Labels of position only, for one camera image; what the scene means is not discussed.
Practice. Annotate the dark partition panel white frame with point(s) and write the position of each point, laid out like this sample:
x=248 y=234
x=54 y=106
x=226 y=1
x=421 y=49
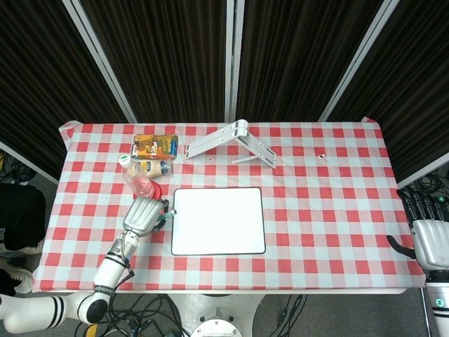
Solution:
x=421 y=70
x=298 y=52
x=158 y=52
x=35 y=70

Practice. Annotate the yellow snack box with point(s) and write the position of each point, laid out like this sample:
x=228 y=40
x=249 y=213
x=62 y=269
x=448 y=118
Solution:
x=154 y=145

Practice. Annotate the beige jar with blue cap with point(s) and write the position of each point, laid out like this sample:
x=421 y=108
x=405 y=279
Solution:
x=151 y=168

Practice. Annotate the red white checkered tablecloth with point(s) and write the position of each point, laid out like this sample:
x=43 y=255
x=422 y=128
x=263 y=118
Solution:
x=315 y=210

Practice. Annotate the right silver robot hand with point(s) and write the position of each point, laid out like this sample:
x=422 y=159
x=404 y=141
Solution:
x=431 y=242

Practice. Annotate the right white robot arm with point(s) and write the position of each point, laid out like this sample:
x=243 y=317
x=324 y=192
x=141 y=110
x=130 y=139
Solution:
x=438 y=302

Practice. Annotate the green whiteboard marker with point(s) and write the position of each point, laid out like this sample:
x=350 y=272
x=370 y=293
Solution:
x=170 y=213

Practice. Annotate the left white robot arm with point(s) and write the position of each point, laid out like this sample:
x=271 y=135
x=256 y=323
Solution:
x=105 y=274

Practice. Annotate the white folding laptop stand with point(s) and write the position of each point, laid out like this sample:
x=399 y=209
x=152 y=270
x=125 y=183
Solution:
x=217 y=137

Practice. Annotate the clear plastic water bottle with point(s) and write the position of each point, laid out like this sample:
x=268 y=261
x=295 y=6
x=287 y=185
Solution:
x=140 y=182

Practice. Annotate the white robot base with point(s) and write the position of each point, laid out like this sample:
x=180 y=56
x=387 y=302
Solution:
x=217 y=310

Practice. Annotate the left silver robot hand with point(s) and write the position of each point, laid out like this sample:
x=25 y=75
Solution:
x=140 y=216

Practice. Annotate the black cloth bundle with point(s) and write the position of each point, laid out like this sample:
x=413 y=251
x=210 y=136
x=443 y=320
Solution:
x=21 y=217

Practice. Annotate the white board with black rim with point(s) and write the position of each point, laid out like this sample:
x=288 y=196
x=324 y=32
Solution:
x=217 y=221

